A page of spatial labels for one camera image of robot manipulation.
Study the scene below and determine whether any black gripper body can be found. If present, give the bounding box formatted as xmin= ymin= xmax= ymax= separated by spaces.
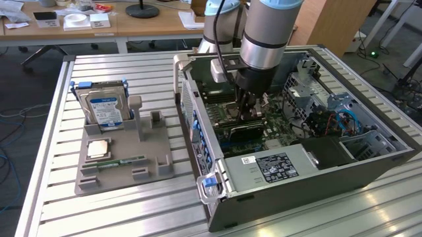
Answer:
xmin=233 ymin=66 xmax=276 ymax=96

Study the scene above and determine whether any CPU socket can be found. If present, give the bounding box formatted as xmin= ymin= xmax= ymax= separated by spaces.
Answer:
xmin=223 ymin=102 xmax=241 ymax=121

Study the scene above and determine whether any green RAM stick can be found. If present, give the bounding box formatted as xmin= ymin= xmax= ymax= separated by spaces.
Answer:
xmin=215 ymin=119 xmax=267 ymax=130
xmin=81 ymin=155 xmax=146 ymax=168

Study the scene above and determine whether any green motherboard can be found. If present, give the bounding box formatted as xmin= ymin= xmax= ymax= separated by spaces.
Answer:
xmin=193 ymin=79 xmax=304 ymax=158

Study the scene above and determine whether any metal drive cage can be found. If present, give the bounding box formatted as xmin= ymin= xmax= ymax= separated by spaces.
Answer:
xmin=283 ymin=59 xmax=329 ymax=117

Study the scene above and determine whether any grey power supply unit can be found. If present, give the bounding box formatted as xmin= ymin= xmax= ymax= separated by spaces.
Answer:
xmin=223 ymin=144 xmax=320 ymax=192

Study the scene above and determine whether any stack of white papers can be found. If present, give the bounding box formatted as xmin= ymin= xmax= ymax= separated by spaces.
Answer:
xmin=177 ymin=11 xmax=205 ymax=30

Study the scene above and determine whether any wooden cabinet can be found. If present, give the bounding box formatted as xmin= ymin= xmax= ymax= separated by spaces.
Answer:
xmin=289 ymin=0 xmax=378 ymax=57

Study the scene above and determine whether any grey parts rack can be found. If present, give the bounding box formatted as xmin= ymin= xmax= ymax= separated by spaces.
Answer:
xmin=73 ymin=96 xmax=175 ymax=196

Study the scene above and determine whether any metal disk bay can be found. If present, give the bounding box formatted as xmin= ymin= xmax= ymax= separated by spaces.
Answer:
xmin=339 ymin=129 xmax=396 ymax=161

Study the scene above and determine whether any wooden desk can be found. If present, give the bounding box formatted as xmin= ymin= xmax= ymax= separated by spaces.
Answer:
xmin=0 ymin=0 xmax=211 ymax=54

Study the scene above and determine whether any open grey PC case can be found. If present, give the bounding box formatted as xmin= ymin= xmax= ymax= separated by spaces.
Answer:
xmin=173 ymin=44 xmax=416 ymax=233

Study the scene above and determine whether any hard disk with blue carrier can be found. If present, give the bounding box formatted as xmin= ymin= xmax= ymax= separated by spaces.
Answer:
xmin=69 ymin=78 xmax=129 ymax=131

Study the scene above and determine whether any black round lamp base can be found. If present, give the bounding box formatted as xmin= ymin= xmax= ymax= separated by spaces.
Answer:
xmin=124 ymin=0 xmax=160 ymax=18

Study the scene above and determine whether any silver CPU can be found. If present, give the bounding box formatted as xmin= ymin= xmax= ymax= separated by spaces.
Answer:
xmin=85 ymin=140 xmax=109 ymax=158

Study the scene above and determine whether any plain white box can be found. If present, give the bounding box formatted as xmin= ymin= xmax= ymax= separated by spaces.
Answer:
xmin=89 ymin=13 xmax=110 ymax=29

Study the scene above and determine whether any white box with tape roll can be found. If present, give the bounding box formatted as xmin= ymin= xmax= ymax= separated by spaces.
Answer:
xmin=61 ymin=13 xmax=92 ymax=32

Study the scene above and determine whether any white box with black top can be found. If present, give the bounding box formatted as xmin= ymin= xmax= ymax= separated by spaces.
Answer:
xmin=33 ymin=11 xmax=60 ymax=28

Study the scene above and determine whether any clear plastic bag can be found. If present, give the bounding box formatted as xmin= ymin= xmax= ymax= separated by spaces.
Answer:
xmin=0 ymin=1 xmax=32 ymax=23

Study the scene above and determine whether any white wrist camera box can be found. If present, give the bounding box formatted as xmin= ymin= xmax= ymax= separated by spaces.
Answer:
xmin=211 ymin=59 xmax=236 ymax=83

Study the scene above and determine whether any black camera cable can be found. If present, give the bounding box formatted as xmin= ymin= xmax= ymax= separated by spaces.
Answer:
xmin=212 ymin=0 xmax=232 ymax=82

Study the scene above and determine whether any red wire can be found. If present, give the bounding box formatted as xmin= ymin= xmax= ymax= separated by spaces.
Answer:
xmin=328 ymin=113 xmax=340 ymax=130

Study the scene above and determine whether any blue wire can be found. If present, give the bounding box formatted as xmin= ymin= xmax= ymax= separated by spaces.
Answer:
xmin=339 ymin=108 xmax=363 ymax=136

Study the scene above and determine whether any white floor cable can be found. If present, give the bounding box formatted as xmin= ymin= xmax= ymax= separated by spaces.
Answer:
xmin=0 ymin=103 xmax=50 ymax=118

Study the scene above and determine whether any blue floor cable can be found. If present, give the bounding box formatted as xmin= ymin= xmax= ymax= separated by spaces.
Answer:
xmin=0 ymin=118 xmax=24 ymax=213

